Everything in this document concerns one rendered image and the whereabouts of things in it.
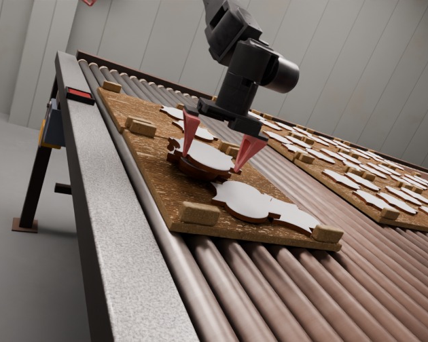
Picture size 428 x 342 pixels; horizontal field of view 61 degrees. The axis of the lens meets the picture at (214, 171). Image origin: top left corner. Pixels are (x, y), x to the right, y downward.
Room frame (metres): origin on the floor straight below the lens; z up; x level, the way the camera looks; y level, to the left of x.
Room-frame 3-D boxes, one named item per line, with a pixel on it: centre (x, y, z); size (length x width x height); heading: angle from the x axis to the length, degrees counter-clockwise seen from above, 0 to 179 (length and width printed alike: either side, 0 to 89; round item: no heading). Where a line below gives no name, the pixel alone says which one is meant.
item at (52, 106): (1.17, 0.54, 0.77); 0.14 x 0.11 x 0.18; 31
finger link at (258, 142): (0.62, -0.02, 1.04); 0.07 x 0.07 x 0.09; 19
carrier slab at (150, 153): (0.73, -0.02, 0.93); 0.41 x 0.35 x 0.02; 30
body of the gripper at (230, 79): (0.60, 0.01, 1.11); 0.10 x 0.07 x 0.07; 109
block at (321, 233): (0.62, -0.24, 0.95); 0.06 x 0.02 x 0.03; 120
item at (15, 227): (1.65, 0.82, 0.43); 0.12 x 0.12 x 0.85; 31
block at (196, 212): (0.49, 0.00, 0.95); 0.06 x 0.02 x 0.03; 120
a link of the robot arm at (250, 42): (0.61, 0.01, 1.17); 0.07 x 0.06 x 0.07; 135
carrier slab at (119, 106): (1.09, 0.20, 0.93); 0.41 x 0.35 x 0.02; 32
